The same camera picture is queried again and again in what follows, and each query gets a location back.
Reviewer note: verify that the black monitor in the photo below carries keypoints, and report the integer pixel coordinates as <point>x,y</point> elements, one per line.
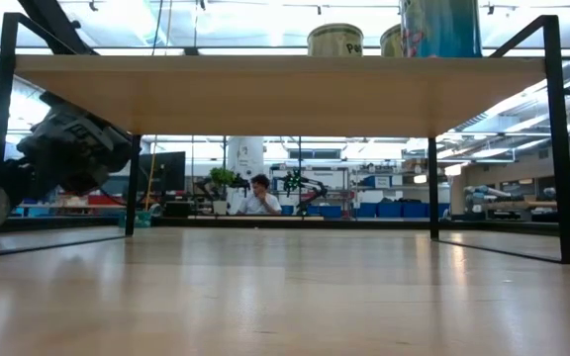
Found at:
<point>166,170</point>

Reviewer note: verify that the blue bin white label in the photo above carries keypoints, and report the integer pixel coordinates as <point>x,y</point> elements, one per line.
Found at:
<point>371,182</point>

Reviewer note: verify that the yellow pole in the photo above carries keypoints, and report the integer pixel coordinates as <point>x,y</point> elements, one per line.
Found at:
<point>152,173</point>

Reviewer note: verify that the green black background robot arm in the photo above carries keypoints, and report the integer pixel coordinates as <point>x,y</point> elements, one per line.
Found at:
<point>292,180</point>

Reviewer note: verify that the long background table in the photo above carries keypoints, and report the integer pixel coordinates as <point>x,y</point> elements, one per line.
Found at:
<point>67,205</point>

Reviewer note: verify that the blue peaches label tin can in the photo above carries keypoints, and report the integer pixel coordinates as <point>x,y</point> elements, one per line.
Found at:
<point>443,29</point>

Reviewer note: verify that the green box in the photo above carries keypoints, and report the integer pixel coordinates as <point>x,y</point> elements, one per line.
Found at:
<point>145,220</point>

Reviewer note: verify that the black track spotlight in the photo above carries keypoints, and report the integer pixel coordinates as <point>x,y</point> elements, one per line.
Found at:
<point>93,6</point>

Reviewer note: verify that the metal rack white panel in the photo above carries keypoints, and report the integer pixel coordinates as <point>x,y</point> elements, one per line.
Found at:
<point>332,179</point>

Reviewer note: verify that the white round pillar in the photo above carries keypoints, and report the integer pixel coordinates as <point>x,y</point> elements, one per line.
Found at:
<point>248,158</point>

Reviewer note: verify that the red storage box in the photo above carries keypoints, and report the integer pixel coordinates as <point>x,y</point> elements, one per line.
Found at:
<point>107,200</point>

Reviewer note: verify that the potted green plant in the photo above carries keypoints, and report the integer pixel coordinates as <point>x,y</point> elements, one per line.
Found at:
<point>222,176</point>

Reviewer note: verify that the wooden background table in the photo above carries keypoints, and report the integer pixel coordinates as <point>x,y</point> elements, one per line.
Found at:
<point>537,204</point>

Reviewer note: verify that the metal storage rack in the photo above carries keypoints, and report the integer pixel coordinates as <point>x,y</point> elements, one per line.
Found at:
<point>413,188</point>

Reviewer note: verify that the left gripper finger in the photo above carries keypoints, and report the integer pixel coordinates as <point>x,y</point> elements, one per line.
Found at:
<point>20,180</point>

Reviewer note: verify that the pale green label tin can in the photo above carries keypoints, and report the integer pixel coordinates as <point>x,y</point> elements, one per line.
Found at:
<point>332,42</point>

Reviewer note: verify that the blue storage bin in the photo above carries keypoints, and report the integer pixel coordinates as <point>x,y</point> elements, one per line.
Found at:
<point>444,210</point>
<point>287,210</point>
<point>414,210</point>
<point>329,211</point>
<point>389,210</point>
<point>366,210</point>

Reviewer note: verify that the wooden shelf black metal legs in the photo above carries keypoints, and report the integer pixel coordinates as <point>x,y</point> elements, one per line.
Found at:
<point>285,94</point>

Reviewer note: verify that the cream tin can dark lettering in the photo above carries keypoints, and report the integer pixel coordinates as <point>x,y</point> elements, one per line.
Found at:
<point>391,42</point>

